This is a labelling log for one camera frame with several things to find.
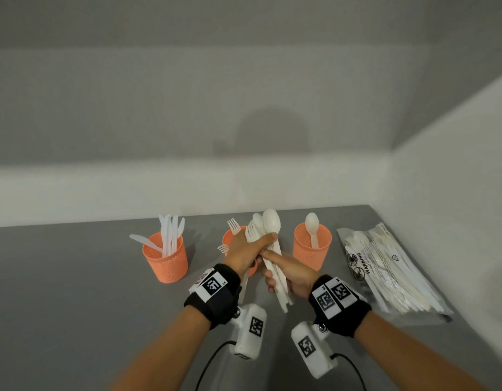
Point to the person's left hand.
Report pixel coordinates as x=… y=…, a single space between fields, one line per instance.
x=243 y=256

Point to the white plastic fork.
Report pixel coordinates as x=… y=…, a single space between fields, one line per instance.
x=223 y=249
x=234 y=226

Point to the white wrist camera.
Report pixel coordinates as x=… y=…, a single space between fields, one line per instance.
x=316 y=358

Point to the bunch of white plastic cutlery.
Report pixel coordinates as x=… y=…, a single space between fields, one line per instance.
x=271 y=219

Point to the person's left forearm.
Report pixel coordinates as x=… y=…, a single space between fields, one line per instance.
x=165 y=358

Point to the orange mesh cup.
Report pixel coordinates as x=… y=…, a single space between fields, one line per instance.
x=167 y=266
x=227 y=239
x=312 y=256

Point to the clear plastic zip bag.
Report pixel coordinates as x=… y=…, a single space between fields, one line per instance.
x=397 y=264

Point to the white plastic spoon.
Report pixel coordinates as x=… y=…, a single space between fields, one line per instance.
x=311 y=221

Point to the bunch of white plastic knives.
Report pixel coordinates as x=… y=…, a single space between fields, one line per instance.
x=166 y=236

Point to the white plastic knife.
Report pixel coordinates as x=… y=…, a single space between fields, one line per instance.
x=181 y=225
x=143 y=241

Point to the person's right forearm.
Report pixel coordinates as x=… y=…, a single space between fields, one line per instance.
x=410 y=358

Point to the person's right hand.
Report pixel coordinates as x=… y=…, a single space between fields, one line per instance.
x=300 y=278

